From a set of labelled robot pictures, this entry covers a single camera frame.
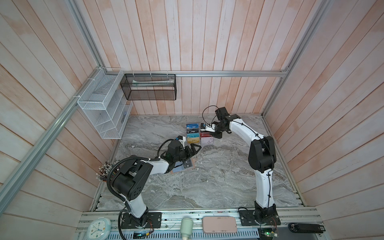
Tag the black mesh basket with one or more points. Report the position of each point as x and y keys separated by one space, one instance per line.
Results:
x=149 y=87

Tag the bundle of coloured pens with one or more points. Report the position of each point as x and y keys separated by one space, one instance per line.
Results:
x=104 y=171

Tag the white light bulb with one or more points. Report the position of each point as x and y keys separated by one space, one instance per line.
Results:
x=186 y=229

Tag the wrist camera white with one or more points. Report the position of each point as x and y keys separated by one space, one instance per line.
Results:
x=207 y=128
x=182 y=140

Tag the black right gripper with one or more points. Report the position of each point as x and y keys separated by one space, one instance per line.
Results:
x=217 y=135

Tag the grey credit card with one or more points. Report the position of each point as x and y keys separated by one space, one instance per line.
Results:
x=188 y=164

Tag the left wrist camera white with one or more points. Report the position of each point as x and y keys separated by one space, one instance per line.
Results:
x=182 y=140

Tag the white analog clock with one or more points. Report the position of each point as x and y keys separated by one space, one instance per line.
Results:
x=99 y=229

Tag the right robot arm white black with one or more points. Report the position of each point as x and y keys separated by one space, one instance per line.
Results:
x=261 y=158

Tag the black stapler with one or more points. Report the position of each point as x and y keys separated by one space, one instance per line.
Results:
x=306 y=228

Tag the red credit card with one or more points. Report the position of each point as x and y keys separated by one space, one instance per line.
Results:
x=205 y=135

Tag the gold credit card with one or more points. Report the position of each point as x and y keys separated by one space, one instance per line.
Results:
x=193 y=140

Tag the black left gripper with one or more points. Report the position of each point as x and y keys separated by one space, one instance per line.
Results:
x=194 y=152

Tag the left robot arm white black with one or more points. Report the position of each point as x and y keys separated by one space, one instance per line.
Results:
x=126 y=178

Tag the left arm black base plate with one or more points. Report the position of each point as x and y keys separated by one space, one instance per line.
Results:
x=151 y=219

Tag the black credit card left column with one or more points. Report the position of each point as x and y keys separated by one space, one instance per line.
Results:
x=193 y=131

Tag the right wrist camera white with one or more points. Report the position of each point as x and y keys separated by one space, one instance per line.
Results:
x=207 y=128

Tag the pink rectangular case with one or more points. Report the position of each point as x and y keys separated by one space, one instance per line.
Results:
x=215 y=225

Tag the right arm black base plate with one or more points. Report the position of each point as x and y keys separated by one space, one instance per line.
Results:
x=258 y=217

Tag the white wire mesh shelf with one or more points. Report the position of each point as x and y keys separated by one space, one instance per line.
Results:
x=104 y=103

